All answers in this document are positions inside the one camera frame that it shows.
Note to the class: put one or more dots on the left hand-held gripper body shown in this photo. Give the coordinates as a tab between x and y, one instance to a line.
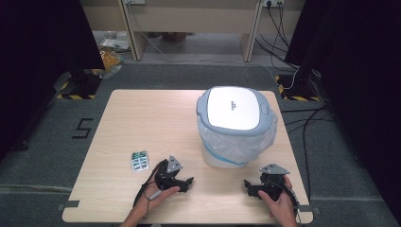
168	176

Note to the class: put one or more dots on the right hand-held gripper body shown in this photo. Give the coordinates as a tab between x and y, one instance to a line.
272	181

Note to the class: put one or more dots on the green pill blister pack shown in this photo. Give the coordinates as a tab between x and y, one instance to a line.
140	160

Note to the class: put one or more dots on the white bin with grey-blue lid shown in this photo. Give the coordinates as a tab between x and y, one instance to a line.
233	108

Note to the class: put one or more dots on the person's left hand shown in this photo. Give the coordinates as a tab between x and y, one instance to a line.
159	197

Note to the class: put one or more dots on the person's right hand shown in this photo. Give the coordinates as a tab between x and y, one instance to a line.
280	209

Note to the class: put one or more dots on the clear plastic bin liner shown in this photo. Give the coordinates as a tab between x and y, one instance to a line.
239	145

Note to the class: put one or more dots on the grey tape strip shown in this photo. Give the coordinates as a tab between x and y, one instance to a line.
309	209
68	205

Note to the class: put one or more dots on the black stand base striped tape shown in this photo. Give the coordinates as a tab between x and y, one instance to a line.
296	90
78	85

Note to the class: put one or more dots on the plastic bag with yellow contents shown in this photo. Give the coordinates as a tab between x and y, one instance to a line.
109	63

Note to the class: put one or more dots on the black curtain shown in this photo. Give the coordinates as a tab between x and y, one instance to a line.
359	78
41	56

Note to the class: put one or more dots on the clear packets on floor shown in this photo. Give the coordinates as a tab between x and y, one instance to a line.
115	41

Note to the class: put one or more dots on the beige wooden desk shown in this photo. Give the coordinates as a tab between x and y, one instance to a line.
192	19

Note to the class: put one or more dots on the white wall socket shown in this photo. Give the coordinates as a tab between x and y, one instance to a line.
273	3
135	1

